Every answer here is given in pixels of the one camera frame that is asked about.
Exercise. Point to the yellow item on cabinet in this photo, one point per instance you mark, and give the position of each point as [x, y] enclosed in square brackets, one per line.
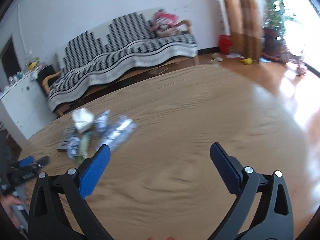
[33, 65]

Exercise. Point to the checkered cushion wooden sofa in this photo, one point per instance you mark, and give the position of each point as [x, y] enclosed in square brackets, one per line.
[130, 27]

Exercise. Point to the checkered sofa blanket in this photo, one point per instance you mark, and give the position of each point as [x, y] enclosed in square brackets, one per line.
[112, 62]

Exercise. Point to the crumpled white tissue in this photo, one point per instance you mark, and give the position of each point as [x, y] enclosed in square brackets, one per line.
[82, 120]

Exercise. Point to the black side table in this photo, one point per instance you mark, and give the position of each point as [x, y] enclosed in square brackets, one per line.
[46, 74]

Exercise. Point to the green potted plants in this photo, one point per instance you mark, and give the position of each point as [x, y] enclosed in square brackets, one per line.
[272, 2]

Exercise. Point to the green tube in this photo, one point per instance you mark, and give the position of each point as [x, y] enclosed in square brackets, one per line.
[84, 145]

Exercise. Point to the red bucket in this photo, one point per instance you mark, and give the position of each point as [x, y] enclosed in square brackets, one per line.
[225, 43]

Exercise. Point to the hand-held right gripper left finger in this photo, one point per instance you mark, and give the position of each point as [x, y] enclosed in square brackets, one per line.
[95, 171]

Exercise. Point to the scattered papers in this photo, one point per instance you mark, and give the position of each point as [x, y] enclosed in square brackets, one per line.
[233, 55]

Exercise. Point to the pink clothes pile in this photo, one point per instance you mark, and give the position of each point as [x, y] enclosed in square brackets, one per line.
[163, 21]

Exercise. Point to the person's left hand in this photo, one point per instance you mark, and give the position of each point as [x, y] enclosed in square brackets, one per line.
[8, 203]

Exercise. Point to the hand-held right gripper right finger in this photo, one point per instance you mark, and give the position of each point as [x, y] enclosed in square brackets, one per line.
[225, 170]

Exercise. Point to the crushed clear plastic bottle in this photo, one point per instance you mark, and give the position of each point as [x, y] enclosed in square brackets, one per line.
[117, 132]

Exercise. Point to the yellow toy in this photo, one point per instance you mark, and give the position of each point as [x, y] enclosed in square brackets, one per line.
[247, 61]

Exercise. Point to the white cabinet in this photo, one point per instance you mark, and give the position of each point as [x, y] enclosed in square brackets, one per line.
[22, 105]

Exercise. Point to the brown curtain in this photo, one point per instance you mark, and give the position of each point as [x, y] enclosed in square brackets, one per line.
[241, 12]

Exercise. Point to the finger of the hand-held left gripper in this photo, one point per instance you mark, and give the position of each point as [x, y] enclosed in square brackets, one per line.
[42, 161]
[25, 161]

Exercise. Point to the grey remote control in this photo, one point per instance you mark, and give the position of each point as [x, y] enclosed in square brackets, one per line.
[63, 140]

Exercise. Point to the dark red object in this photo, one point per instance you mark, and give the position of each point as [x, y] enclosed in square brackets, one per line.
[272, 42]

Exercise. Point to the person's right hand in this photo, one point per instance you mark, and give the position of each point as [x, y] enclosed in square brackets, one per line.
[160, 238]

